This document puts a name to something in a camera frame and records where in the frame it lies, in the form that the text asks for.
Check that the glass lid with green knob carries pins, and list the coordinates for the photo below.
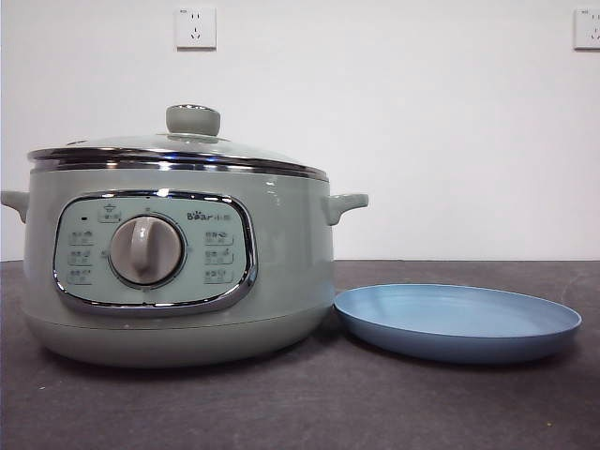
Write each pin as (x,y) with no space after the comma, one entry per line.
(193,119)

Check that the pale green electric steamer pot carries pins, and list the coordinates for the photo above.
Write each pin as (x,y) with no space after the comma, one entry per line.
(281,262)

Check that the blue round plate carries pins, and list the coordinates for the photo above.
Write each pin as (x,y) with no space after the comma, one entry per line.
(450,319)

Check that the white wall socket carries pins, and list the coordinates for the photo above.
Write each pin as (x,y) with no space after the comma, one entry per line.
(196,28)
(588,29)

